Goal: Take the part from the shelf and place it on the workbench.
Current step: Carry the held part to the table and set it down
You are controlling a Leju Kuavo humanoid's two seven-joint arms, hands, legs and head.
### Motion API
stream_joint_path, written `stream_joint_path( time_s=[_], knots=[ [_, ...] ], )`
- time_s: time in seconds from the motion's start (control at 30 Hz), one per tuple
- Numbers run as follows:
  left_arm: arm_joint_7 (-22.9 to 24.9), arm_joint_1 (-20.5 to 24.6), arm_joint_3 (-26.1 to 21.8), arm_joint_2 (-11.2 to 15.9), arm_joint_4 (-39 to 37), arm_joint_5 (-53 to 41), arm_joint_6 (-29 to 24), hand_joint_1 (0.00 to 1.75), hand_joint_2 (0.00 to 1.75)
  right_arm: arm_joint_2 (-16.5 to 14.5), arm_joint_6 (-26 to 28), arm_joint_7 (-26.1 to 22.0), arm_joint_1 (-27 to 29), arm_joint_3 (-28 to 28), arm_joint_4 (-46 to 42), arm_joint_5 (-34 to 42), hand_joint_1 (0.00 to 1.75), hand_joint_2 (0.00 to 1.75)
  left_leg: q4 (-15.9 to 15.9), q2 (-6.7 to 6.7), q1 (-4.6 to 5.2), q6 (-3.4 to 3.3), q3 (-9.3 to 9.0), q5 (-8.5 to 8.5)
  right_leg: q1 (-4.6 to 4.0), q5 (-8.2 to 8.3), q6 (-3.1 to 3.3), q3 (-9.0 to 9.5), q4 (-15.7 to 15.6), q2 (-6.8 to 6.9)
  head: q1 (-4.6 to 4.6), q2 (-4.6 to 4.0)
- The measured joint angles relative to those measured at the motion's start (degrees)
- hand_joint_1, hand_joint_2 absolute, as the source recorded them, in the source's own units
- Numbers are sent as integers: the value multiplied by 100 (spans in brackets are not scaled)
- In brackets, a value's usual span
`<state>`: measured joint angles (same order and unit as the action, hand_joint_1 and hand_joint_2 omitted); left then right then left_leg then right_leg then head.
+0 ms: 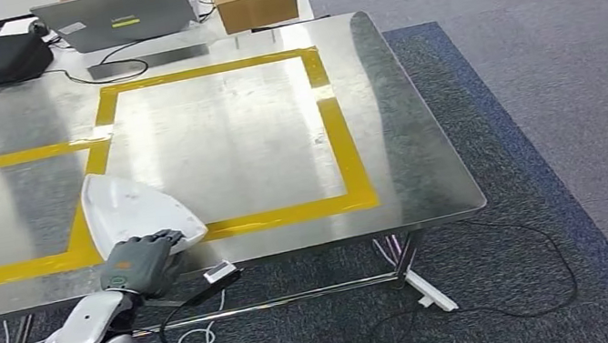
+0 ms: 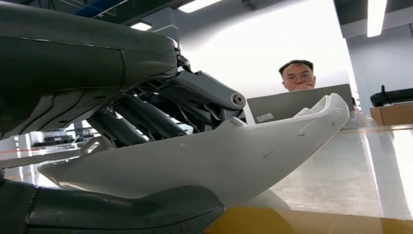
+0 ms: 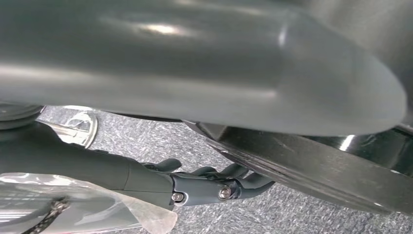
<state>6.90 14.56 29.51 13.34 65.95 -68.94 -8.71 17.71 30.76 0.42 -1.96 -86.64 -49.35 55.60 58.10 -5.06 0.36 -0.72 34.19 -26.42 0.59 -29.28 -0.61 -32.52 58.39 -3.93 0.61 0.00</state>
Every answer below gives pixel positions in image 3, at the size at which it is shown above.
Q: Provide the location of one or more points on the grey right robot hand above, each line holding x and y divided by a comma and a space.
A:
161, 64

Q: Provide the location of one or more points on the ribbed grey right arm sleeve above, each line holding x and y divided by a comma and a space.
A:
16, 116

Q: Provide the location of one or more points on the glossy black robot cylinder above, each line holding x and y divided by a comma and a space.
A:
371, 151

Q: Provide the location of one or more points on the chrome stanchion post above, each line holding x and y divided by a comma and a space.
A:
80, 126

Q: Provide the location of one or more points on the clear plastic film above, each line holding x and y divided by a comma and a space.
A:
151, 219

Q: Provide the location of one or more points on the grey robot body shell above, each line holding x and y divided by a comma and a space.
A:
387, 32

